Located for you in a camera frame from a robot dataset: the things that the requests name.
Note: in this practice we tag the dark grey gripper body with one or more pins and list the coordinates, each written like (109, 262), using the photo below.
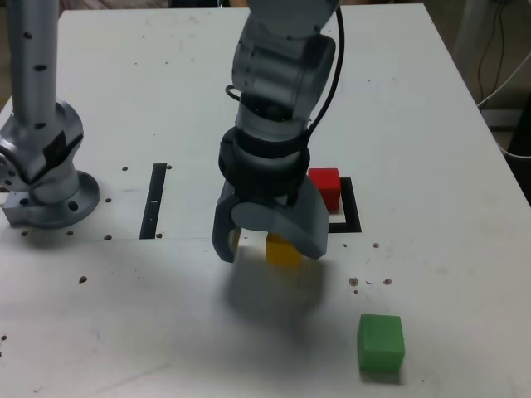
(257, 200)

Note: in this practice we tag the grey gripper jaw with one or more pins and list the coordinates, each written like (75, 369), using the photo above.
(303, 224)

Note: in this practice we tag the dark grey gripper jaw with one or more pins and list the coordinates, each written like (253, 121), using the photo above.
(222, 232)

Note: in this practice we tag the yellow cube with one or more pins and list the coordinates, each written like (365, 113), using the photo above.
(280, 250)

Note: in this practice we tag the red cube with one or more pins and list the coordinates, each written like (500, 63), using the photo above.
(329, 195)

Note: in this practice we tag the green cube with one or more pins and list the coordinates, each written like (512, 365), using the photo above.
(381, 344)

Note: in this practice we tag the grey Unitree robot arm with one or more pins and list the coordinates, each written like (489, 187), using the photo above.
(282, 70)

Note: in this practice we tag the black tape square outline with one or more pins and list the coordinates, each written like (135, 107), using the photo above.
(352, 207)

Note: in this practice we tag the black tape strip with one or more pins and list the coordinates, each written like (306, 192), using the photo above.
(155, 182)

